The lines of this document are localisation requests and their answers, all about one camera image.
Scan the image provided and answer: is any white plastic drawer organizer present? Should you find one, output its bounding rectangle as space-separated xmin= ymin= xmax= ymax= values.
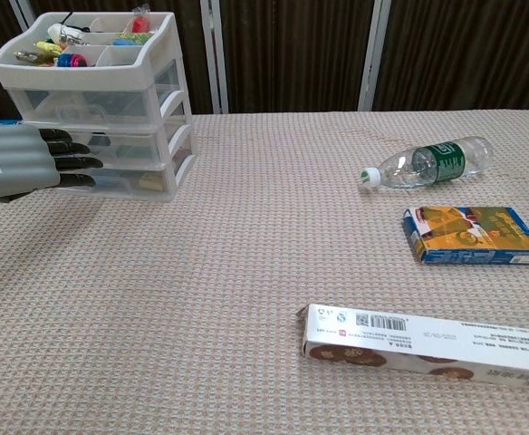
xmin=0 ymin=11 xmax=197 ymax=203

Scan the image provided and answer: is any colourful printed snack packet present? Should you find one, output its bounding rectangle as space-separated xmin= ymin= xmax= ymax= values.
xmin=14 ymin=50 xmax=60 ymax=65

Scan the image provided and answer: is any clear bottle green label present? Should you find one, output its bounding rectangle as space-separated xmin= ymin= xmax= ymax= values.
xmin=359 ymin=135 xmax=495 ymax=190

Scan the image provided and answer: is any blue yellow snack box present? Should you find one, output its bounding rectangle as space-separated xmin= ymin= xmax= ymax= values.
xmin=402 ymin=206 xmax=529 ymax=266

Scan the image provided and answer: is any beige woven tablecloth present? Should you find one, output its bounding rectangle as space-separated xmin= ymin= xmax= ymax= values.
xmin=0 ymin=108 xmax=529 ymax=435

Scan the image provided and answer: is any white partition frame post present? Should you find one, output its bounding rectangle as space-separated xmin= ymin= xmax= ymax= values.
xmin=357 ymin=0 xmax=392 ymax=112
xmin=198 ymin=0 xmax=229 ymax=114
xmin=8 ymin=0 xmax=34 ymax=28

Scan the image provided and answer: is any clear plastic drawer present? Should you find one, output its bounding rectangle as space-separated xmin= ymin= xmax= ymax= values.
xmin=8 ymin=88 xmax=188 ymax=128
xmin=55 ymin=160 xmax=179 ymax=197
xmin=24 ymin=121 xmax=188 ymax=167

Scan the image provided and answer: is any white keychain trinket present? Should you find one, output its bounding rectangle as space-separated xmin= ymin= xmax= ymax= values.
xmin=46 ymin=23 xmax=83 ymax=43

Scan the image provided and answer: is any long white cookie box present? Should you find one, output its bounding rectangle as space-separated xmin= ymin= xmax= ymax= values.
xmin=296 ymin=303 xmax=529 ymax=386

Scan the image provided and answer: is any black hair tie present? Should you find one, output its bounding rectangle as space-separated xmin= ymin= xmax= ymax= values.
xmin=63 ymin=12 xmax=88 ymax=34

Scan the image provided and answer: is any green blue carded packet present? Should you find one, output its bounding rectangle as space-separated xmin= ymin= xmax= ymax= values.
xmin=112 ymin=32 xmax=150 ymax=46

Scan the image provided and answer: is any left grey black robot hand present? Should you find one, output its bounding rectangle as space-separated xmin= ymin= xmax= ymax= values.
xmin=0 ymin=124 xmax=105 ymax=204

